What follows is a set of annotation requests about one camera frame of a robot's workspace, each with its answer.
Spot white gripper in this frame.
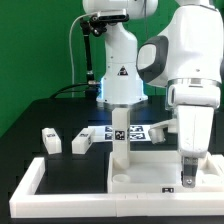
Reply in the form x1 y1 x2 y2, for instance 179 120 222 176
148 84 221 188

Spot white desk top tray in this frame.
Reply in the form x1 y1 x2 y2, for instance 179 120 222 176
107 151 224 193

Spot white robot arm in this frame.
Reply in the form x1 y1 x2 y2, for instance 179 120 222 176
97 0 224 187

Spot fiducial marker sheet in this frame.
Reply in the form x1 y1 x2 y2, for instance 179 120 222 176
89 124 151 142

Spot white L-shaped fence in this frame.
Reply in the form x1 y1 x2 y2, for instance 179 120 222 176
9 157 224 218

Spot black cables at base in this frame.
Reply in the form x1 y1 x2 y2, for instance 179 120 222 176
49 82 101 100

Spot black grey camera on stand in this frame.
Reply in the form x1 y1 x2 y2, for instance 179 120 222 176
91 9 129 23

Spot white camera cable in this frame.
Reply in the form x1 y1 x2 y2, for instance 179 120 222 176
68 12 98 98

